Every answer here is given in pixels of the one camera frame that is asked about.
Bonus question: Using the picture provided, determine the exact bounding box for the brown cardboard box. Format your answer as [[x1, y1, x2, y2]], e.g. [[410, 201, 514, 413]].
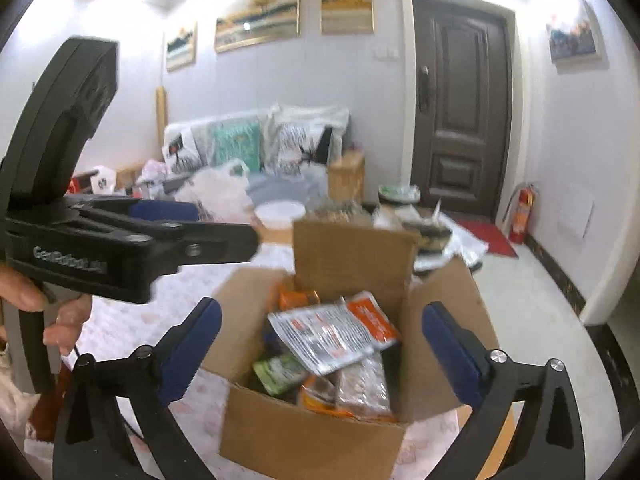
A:
[[200, 217, 501, 480]]

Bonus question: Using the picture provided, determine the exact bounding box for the clear beige snack packet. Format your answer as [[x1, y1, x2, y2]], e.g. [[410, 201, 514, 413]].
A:
[[335, 352, 393, 418]]

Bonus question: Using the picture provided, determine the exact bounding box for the white and red snack packet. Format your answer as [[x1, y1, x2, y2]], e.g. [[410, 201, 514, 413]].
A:
[[267, 302, 376, 376]]

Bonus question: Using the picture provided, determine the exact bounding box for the teal patterned cushion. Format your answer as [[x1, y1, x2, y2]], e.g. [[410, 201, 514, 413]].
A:
[[210, 122, 263, 171]]

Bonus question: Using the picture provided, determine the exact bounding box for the red stool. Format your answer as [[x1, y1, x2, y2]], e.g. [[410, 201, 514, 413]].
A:
[[30, 370, 71, 441]]

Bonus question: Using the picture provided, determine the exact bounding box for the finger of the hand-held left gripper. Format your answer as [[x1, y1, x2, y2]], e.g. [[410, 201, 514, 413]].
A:
[[75, 198, 201, 223], [82, 212, 258, 281]]

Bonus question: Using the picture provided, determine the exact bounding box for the red door mat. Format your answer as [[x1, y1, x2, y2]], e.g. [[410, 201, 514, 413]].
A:
[[455, 217, 520, 258]]

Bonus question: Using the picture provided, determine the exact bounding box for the wooden sofa post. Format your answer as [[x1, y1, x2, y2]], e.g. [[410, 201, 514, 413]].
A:
[[156, 86, 168, 161]]

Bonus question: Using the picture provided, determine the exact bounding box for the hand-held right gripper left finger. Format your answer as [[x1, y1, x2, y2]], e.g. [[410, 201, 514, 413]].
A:
[[52, 296, 223, 480]]

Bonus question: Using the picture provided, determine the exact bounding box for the dark brown door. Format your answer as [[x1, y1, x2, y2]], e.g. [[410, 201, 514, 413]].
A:
[[410, 0, 516, 216]]

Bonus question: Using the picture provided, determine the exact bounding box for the square framed landscape painting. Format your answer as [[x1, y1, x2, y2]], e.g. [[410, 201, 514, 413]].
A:
[[320, 0, 374, 36]]

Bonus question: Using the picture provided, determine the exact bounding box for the orange and white snack packet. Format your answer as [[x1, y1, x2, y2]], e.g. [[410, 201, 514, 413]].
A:
[[345, 291, 403, 351]]

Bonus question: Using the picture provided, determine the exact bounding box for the clear plastic bag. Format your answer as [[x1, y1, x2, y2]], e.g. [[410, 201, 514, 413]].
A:
[[415, 210, 490, 273]]

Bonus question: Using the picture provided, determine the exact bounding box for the small framed landscape painting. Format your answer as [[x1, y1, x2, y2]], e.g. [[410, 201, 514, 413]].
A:
[[165, 22, 197, 72]]

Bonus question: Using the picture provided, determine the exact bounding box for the white plastic bag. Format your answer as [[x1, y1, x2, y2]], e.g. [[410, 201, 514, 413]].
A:
[[177, 158, 256, 223]]

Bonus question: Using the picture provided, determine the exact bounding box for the white bowl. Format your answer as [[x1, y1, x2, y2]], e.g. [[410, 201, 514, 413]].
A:
[[254, 200, 306, 231]]

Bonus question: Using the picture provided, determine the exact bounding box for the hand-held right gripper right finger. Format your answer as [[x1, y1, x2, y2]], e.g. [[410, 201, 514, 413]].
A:
[[421, 301, 586, 480]]

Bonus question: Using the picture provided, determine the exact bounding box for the green snack packet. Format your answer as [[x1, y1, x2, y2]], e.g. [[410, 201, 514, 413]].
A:
[[252, 352, 308, 396]]

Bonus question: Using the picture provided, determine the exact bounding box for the white tree print cushion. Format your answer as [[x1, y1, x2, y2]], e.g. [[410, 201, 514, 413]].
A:
[[262, 105, 349, 173]]

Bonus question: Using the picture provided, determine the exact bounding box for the framed picture with blue tones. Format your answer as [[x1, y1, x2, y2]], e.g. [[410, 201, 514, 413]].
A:
[[545, 0, 603, 63]]

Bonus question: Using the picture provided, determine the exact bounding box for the wide framed landscape painting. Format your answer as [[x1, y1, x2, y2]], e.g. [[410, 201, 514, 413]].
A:
[[215, 0, 301, 53]]

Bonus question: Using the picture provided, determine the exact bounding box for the green instant noodle bowl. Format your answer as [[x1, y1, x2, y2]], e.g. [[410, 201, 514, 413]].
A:
[[378, 183, 420, 206]]

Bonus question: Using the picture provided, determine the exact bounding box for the person's left hand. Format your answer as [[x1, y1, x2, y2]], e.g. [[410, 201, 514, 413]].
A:
[[0, 266, 93, 355]]

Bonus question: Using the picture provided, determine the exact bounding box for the glass tray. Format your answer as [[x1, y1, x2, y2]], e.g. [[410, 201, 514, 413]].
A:
[[305, 200, 373, 226]]

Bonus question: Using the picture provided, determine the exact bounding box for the white carton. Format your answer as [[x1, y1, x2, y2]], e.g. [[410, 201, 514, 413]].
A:
[[92, 165, 118, 193]]

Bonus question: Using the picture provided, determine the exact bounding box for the black and white cushion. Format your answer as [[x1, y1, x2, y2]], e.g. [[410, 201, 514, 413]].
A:
[[164, 122, 211, 173]]

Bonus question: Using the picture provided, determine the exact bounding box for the grey cloth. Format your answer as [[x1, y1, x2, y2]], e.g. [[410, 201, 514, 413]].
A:
[[247, 175, 328, 206]]

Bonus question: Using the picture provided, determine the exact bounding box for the red fire extinguisher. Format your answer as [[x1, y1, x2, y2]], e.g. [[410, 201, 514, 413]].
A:
[[507, 183, 538, 245]]

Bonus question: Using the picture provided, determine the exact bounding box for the person's beige clothing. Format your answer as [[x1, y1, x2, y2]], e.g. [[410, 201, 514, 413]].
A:
[[0, 345, 41, 441]]

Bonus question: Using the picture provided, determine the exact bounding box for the white wall panel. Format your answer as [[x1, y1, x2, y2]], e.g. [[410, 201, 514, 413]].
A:
[[557, 200, 596, 238]]

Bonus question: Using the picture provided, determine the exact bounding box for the small orange snack packet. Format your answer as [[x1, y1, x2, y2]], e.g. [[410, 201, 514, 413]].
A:
[[277, 285, 321, 311]]

